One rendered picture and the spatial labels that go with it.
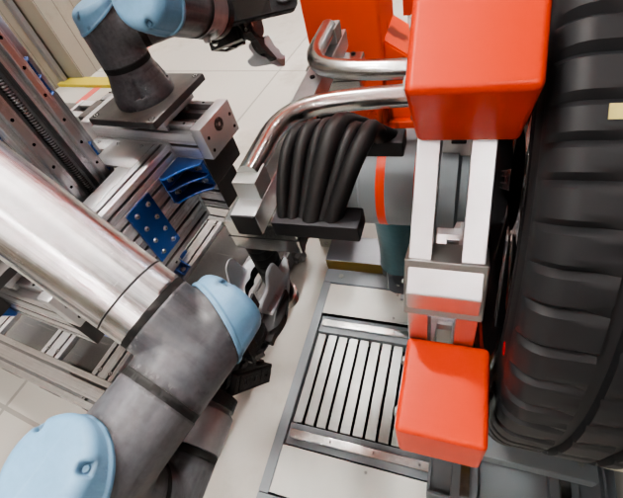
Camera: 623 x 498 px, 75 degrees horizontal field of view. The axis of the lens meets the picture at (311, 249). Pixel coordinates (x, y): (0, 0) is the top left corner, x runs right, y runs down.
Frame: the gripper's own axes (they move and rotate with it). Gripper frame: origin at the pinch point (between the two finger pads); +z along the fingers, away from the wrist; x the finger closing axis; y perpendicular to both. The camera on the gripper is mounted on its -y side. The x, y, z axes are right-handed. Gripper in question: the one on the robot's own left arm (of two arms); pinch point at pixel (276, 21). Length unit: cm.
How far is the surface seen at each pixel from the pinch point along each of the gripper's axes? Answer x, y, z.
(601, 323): 35, -36, -52
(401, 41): 8.6, -19.1, 20.4
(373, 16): 3.2, -15.5, 12.1
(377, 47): 8.6, -14.5, 15.1
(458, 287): 33, -27, -48
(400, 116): 23.8, -15.2, 24.6
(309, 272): 75, 36, 56
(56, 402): 88, 121, -3
